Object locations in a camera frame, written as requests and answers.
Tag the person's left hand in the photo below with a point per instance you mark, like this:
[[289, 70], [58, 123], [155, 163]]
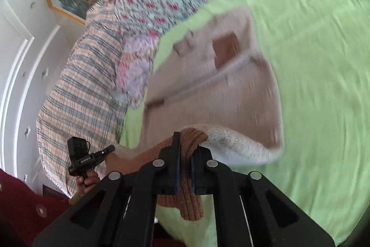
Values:
[[89, 180]]

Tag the beige knitted sweater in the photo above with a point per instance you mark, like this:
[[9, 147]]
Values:
[[208, 90]]

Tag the green bed sheet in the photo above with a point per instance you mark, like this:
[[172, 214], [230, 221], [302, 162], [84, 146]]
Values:
[[312, 76]]

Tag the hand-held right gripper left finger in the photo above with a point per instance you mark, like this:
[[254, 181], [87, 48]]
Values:
[[176, 169]]

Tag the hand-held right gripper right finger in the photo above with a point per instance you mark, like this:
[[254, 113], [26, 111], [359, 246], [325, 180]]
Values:
[[194, 174]]

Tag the plaid blanket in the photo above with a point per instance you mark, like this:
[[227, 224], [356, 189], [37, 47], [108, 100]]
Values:
[[83, 85]]

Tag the red carpet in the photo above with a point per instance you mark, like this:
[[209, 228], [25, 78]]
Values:
[[26, 206]]

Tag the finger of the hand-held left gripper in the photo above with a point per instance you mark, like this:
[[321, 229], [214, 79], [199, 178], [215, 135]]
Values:
[[106, 150]]

